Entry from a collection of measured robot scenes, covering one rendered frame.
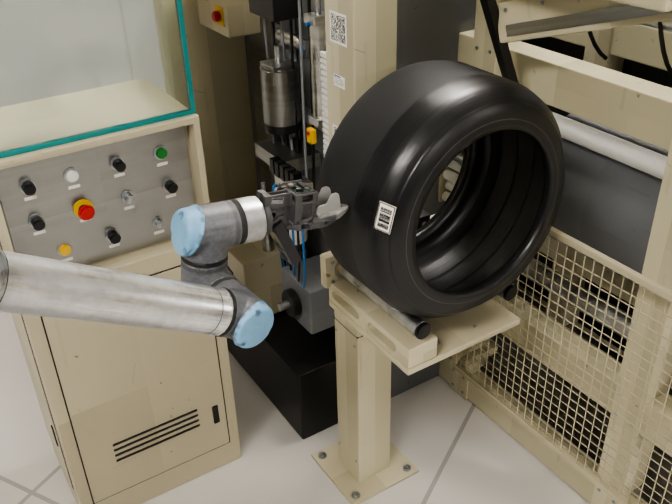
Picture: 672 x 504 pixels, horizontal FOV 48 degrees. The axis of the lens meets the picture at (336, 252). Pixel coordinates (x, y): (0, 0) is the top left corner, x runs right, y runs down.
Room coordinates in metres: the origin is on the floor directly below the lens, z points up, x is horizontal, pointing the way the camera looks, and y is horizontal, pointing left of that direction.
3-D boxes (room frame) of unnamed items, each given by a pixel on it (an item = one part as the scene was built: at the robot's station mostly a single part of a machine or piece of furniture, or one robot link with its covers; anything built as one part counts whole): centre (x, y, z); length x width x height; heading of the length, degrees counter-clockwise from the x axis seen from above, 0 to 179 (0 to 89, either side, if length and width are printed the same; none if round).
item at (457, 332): (1.64, -0.23, 0.80); 0.37 x 0.36 x 0.02; 122
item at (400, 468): (1.85, -0.08, 0.01); 0.27 x 0.27 x 0.02; 32
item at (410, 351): (1.57, -0.11, 0.84); 0.36 x 0.09 x 0.06; 32
